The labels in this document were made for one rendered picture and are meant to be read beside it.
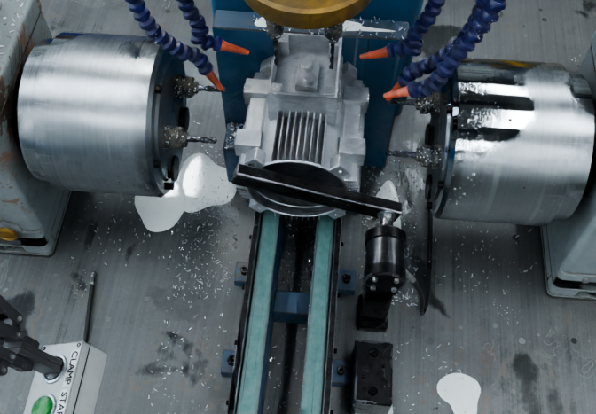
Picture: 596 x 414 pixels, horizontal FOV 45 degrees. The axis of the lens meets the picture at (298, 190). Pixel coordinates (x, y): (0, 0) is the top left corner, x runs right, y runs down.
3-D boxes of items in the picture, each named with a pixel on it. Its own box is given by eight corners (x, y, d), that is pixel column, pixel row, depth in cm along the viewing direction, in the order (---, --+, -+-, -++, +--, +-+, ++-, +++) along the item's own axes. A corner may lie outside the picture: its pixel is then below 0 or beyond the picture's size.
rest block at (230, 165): (231, 156, 139) (226, 118, 129) (268, 159, 139) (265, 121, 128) (227, 183, 136) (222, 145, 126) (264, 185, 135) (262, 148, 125)
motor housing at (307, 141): (254, 120, 129) (248, 45, 112) (361, 128, 128) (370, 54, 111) (239, 216, 118) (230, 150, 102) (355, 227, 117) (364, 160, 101)
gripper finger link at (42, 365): (20, 347, 83) (19, 353, 83) (61, 366, 89) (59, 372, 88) (2, 348, 85) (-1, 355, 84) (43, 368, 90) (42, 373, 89)
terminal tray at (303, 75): (276, 64, 115) (275, 31, 109) (342, 68, 115) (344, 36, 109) (267, 123, 109) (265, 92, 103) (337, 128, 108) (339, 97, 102)
